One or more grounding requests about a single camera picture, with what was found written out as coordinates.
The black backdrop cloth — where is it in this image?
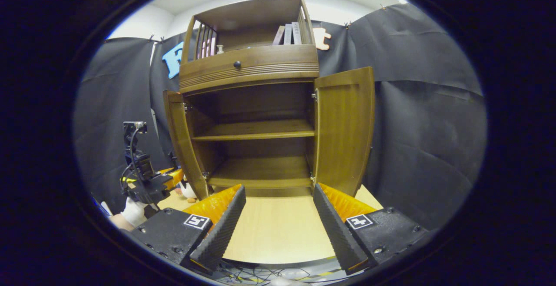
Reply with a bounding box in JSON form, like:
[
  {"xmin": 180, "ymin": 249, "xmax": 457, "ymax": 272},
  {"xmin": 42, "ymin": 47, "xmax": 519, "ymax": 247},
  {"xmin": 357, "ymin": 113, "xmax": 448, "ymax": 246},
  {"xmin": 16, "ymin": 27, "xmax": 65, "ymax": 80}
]
[{"xmin": 73, "ymin": 3, "xmax": 487, "ymax": 230}]

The tangle of black cables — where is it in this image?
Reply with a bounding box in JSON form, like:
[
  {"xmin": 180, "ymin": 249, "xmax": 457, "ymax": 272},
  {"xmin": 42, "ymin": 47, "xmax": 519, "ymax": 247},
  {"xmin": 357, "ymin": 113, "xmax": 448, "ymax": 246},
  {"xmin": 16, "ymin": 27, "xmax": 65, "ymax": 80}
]
[{"xmin": 215, "ymin": 261, "xmax": 348, "ymax": 286}]

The wooden double-door shoe cabinet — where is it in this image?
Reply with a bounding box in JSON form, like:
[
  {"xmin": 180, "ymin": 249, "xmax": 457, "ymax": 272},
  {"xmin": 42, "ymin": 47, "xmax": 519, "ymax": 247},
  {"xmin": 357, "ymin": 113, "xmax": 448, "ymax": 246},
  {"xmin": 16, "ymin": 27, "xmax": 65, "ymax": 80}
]
[{"xmin": 163, "ymin": 0, "xmax": 376, "ymax": 200}]

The wooden shoe cabinet door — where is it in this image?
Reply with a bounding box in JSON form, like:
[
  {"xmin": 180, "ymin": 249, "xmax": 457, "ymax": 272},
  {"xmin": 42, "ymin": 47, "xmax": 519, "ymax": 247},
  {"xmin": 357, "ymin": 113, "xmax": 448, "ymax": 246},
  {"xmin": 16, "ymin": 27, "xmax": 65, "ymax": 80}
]
[
  {"xmin": 163, "ymin": 90, "xmax": 210, "ymax": 200},
  {"xmin": 313, "ymin": 67, "xmax": 376, "ymax": 197}
]

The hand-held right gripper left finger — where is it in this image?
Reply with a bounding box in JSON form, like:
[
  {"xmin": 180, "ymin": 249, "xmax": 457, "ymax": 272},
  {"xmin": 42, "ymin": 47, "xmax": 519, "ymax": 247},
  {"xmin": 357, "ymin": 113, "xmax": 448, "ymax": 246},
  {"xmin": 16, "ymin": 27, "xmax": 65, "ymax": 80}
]
[{"xmin": 125, "ymin": 184, "xmax": 247, "ymax": 276}]

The penguin plush toy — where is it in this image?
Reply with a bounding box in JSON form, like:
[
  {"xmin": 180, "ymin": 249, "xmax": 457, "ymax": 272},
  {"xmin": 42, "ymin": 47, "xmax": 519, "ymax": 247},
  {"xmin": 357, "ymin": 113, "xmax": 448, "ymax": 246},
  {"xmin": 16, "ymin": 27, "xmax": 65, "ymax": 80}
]
[{"xmin": 176, "ymin": 175, "xmax": 198, "ymax": 203}]

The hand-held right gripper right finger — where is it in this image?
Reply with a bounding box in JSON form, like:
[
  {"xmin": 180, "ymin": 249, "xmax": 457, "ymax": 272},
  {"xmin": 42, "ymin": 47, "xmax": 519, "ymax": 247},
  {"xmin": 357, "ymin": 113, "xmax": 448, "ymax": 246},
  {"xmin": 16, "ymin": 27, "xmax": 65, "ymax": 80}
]
[{"xmin": 313, "ymin": 183, "xmax": 430, "ymax": 276}]

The wooden cabinet shelf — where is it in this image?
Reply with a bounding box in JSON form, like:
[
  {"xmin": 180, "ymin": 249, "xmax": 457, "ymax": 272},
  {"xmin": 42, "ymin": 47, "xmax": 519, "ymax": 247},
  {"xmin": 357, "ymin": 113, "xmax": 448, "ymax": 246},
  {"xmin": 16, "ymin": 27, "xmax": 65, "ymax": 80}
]
[{"xmin": 191, "ymin": 119, "xmax": 315, "ymax": 142}]

